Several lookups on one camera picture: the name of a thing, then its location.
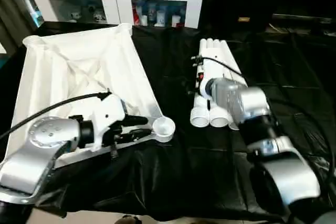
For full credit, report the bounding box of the black left wrist camera cable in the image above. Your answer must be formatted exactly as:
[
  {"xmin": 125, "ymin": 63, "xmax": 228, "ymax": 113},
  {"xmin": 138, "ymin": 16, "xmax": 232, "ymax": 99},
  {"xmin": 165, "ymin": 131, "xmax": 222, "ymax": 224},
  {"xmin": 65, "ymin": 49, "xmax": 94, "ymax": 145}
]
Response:
[{"xmin": 0, "ymin": 91, "xmax": 110, "ymax": 141}]

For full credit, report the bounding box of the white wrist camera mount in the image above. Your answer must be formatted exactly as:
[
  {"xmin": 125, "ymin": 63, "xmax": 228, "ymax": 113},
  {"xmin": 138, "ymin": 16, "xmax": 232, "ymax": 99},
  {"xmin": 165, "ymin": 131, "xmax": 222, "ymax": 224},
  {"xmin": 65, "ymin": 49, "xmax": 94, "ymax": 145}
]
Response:
[
  {"xmin": 90, "ymin": 93, "xmax": 127, "ymax": 154},
  {"xmin": 196, "ymin": 55, "xmax": 233, "ymax": 100}
]

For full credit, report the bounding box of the white plastic table top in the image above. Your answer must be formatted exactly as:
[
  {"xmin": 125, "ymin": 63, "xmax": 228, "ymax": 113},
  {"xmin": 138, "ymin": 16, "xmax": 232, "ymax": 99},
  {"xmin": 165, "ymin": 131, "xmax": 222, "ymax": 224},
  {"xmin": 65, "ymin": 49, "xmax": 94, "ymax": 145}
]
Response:
[{"xmin": 5, "ymin": 23, "xmax": 176, "ymax": 168}]

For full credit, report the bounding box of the white plastic table leg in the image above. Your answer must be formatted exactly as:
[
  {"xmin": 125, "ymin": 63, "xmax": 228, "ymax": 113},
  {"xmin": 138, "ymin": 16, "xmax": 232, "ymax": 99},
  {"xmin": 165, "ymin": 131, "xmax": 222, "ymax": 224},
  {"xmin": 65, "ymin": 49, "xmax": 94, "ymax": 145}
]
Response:
[
  {"xmin": 222, "ymin": 39, "xmax": 249, "ymax": 88},
  {"xmin": 190, "ymin": 38, "xmax": 211, "ymax": 127},
  {"xmin": 207, "ymin": 39, "xmax": 231, "ymax": 130},
  {"xmin": 214, "ymin": 39, "xmax": 244, "ymax": 132}
]

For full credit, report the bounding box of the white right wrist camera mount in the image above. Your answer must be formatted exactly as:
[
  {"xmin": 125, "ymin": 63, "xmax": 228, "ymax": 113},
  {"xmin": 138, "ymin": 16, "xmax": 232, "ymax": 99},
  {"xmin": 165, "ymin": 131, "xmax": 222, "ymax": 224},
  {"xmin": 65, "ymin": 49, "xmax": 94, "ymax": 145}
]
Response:
[{"xmin": 196, "ymin": 55, "xmax": 233, "ymax": 100}]

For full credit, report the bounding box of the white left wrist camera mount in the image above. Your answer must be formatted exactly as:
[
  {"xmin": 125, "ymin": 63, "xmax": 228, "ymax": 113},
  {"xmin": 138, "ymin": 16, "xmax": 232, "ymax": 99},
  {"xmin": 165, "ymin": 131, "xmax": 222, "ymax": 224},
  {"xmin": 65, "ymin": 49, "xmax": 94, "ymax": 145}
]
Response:
[{"xmin": 90, "ymin": 93, "xmax": 127, "ymax": 154}]

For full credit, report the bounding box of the white teal patterned roll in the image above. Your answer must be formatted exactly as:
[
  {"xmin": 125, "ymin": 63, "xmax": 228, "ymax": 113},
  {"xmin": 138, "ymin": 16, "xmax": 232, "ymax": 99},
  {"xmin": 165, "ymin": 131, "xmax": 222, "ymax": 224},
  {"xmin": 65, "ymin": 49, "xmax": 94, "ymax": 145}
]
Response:
[{"xmin": 22, "ymin": 0, "xmax": 45, "ymax": 28}]

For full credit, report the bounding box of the black left robot foot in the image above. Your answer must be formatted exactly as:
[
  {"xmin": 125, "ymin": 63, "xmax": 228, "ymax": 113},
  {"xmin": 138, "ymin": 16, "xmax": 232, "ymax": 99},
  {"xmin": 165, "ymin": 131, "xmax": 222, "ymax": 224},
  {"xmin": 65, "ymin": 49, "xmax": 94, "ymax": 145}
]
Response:
[{"xmin": 115, "ymin": 215, "xmax": 141, "ymax": 224}]

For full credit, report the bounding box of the red item in cabinet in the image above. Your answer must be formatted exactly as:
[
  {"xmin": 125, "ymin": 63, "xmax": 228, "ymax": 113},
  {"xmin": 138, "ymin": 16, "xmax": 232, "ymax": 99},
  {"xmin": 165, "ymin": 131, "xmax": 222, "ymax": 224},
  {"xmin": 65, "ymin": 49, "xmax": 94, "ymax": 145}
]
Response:
[{"xmin": 132, "ymin": 6, "xmax": 141, "ymax": 25}]

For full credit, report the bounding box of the white figurine in cabinet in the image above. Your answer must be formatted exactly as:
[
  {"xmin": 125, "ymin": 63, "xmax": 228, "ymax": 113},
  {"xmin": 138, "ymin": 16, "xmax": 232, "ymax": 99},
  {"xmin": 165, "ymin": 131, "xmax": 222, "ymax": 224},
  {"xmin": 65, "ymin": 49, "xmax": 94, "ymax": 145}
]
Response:
[{"xmin": 68, "ymin": 10, "xmax": 81, "ymax": 23}]

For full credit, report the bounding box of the black work surface mat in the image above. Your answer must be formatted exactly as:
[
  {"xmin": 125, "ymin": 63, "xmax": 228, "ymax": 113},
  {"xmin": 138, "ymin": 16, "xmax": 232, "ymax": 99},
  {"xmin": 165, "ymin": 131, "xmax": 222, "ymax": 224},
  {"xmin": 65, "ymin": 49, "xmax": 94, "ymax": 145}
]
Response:
[{"xmin": 0, "ymin": 20, "xmax": 336, "ymax": 217}]

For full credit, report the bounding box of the grey curtain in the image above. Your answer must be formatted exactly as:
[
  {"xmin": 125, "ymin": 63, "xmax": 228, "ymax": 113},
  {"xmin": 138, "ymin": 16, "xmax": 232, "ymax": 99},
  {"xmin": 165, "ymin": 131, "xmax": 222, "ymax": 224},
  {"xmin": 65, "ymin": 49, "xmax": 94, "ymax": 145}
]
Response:
[{"xmin": 0, "ymin": 0, "xmax": 35, "ymax": 54}]

